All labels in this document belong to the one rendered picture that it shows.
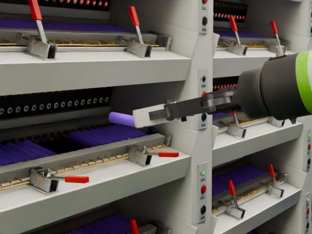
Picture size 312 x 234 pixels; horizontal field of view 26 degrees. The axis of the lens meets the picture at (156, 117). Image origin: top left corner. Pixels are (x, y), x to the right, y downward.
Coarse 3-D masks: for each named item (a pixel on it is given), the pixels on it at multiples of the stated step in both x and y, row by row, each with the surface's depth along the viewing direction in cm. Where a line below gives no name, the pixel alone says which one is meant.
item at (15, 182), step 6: (150, 150) 130; (120, 156) 121; (126, 156) 123; (90, 162) 114; (102, 162) 116; (66, 168) 108; (72, 168) 109; (78, 168) 110; (54, 174) 105; (18, 180) 98; (24, 180) 99; (0, 186) 95; (6, 186) 96
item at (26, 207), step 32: (0, 128) 113; (160, 128) 138; (160, 160) 127; (0, 192) 94; (32, 192) 97; (64, 192) 100; (96, 192) 108; (128, 192) 117; (0, 224) 89; (32, 224) 96
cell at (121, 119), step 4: (112, 112) 115; (116, 112) 115; (112, 116) 115; (116, 116) 114; (120, 116) 114; (124, 116) 114; (128, 116) 113; (132, 116) 113; (112, 120) 115; (116, 120) 114; (120, 120) 114; (124, 120) 113; (128, 120) 113; (132, 120) 113; (124, 124) 114; (128, 124) 113; (132, 124) 113
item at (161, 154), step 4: (144, 148) 121; (144, 152) 122; (148, 152) 122; (160, 152) 119; (164, 152) 119; (168, 152) 119; (172, 152) 118; (176, 152) 118; (160, 156) 119; (164, 156) 119; (168, 156) 118; (172, 156) 118; (176, 156) 118
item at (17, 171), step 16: (112, 144) 121; (128, 144) 123; (144, 144) 128; (160, 144) 133; (32, 160) 103; (48, 160) 104; (64, 160) 107; (80, 160) 111; (96, 160) 115; (0, 176) 95; (16, 176) 98
